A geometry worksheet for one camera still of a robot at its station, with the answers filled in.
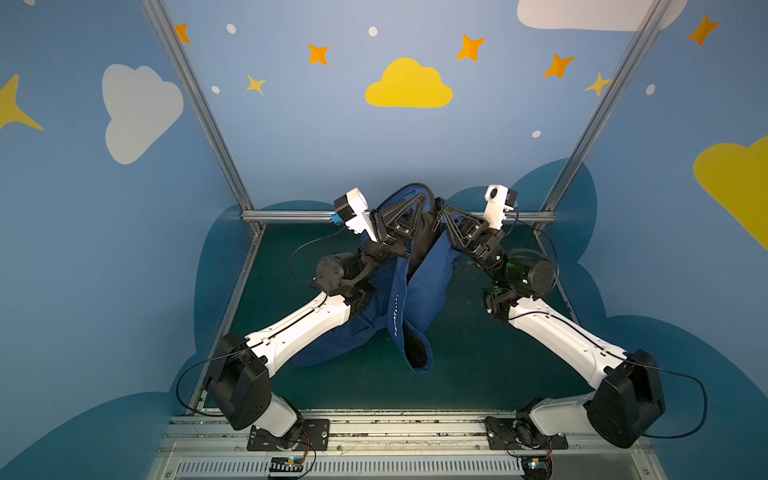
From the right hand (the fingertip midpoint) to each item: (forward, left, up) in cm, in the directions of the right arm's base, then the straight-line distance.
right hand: (451, 214), depth 49 cm
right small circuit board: (-29, -28, -57) cm, 70 cm away
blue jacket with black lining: (-5, +9, -19) cm, 21 cm away
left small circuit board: (-32, +34, -55) cm, 73 cm away
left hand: (+2, +6, +3) cm, 7 cm away
